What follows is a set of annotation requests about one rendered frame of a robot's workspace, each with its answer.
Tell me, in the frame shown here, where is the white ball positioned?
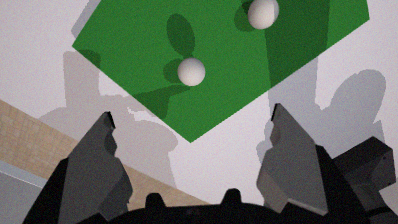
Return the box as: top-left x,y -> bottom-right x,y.
178,58 -> 206,86
248,0 -> 279,29

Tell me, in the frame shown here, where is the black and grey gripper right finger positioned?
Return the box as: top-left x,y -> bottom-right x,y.
256,103 -> 371,224

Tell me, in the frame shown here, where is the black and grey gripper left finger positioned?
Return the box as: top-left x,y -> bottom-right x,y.
22,111 -> 133,224

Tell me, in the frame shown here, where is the green flat mat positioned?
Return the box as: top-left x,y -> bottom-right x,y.
72,0 -> 370,143

